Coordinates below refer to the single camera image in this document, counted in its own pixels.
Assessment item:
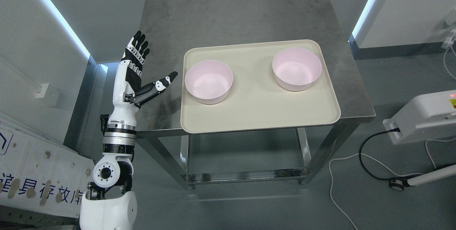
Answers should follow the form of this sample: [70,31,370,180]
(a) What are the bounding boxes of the white floor cable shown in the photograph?
[328,153,424,230]

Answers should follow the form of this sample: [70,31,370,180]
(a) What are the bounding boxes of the white wall socket box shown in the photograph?
[35,83,61,107]

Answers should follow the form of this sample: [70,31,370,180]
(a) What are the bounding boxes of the white device with red light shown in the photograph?
[382,90,456,145]

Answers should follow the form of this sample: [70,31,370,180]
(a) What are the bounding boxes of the black power cable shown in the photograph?
[359,127,401,181]

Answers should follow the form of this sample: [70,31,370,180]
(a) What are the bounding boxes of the white sign board blue lettering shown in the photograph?
[0,114,94,218]

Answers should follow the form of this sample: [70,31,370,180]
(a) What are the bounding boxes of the white stand leg with caster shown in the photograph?
[389,164,456,191]

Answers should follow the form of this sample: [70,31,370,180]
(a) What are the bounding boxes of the cream plastic tray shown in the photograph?
[180,39,341,134]

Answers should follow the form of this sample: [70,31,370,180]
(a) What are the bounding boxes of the stainless steel table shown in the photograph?
[138,0,376,190]

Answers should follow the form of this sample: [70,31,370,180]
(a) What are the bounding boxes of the white wall plug adapter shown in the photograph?
[441,21,456,49]

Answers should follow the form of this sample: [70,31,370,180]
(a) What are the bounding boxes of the pink bowl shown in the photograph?
[184,60,234,105]
[272,48,322,92]

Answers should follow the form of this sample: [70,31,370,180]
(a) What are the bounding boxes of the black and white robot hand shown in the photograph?
[113,31,178,108]

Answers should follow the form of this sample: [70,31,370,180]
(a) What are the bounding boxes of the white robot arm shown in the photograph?
[79,103,138,230]

